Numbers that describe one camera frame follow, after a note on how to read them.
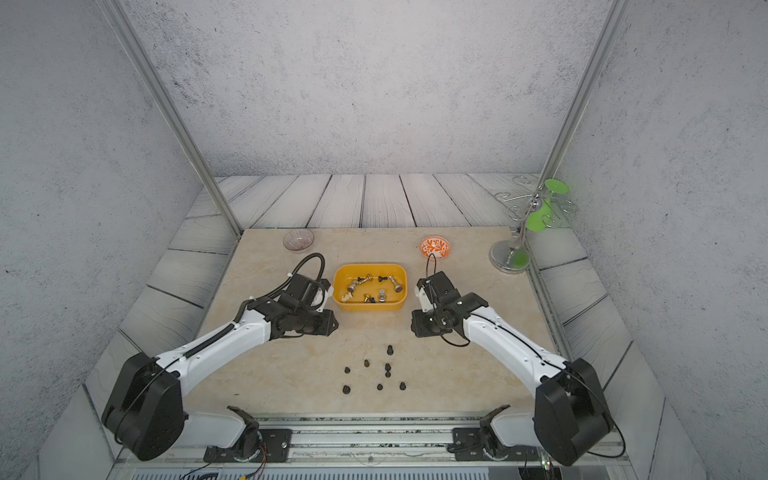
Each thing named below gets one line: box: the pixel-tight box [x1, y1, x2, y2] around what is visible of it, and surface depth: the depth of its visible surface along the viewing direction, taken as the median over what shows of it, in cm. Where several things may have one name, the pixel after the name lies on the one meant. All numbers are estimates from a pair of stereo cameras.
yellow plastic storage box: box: [332, 264, 408, 311], surface depth 104 cm
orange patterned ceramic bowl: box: [420, 236, 452, 261], surface depth 114 cm
